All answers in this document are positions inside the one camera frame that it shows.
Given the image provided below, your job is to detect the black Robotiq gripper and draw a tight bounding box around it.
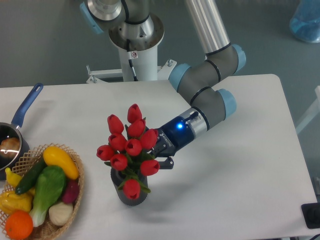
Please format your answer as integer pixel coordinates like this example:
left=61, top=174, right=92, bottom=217
left=151, top=116, right=195, bottom=170

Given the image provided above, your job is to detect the red tulip bouquet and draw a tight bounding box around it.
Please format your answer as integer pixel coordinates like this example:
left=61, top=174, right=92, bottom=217
left=96, top=103, right=160, bottom=200

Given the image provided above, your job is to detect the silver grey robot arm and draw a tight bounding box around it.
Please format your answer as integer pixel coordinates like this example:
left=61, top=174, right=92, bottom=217
left=79, top=0, right=246, bottom=169

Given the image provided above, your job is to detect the dark grey ribbed vase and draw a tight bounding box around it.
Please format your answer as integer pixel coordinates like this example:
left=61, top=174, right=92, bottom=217
left=110, top=168, right=148, bottom=206

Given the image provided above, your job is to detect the purple red radish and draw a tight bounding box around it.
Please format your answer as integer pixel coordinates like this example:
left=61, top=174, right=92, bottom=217
left=61, top=180, right=80, bottom=204

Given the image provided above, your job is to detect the yellow squash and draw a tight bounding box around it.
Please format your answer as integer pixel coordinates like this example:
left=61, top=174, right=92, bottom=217
left=43, top=146, right=80, bottom=180

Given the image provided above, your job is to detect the green bok choy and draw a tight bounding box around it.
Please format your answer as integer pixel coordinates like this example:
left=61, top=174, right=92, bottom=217
left=29, top=165, right=67, bottom=228

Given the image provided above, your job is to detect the white garlic bulb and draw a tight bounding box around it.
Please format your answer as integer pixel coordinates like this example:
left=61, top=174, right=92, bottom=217
left=48, top=202, right=73, bottom=226

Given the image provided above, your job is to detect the woven wicker basket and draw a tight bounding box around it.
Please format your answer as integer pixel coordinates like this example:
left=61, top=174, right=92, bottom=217
left=9, top=143, right=85, bottom=240

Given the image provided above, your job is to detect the dark green cucumber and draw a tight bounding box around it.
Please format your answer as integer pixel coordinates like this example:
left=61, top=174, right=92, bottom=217
left=15, top=157, right=47, bottom=195

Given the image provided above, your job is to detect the black device at edge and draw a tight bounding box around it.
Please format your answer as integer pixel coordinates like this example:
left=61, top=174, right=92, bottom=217
left=301, top=202, right=320, bottom=229

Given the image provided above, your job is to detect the brown bread roll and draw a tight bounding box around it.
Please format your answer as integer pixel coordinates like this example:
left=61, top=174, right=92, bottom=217
left=0, top=137, right=20, bottom=160

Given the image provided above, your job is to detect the orange fruit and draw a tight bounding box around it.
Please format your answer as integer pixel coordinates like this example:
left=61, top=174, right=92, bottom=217
left=4, top=210, right=34, bottom=240

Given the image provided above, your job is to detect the blue plastic bag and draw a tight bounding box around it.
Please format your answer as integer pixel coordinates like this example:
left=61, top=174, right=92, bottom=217
left=289, top=0, right=320, bottom=43

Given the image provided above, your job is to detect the white metal base frame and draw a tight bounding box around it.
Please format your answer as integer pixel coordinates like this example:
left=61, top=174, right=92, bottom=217
left=86, top=59, right=177, bottom=84

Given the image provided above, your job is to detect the black cable on pedestal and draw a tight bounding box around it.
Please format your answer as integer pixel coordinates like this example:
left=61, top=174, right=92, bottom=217
left=125, top=38, right=139, bottom=82

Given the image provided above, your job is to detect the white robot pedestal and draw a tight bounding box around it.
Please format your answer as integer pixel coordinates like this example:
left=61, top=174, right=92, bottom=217
left=108, top=13, right=164, bottom=82

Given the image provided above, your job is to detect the blue handled saucepan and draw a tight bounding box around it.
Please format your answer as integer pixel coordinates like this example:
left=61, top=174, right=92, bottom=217
left=0, top=83, right=44, bottom=181

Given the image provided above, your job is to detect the white frame at right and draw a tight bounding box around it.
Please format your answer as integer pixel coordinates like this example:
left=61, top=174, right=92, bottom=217
left=295, top=85, right=320, bottom=135

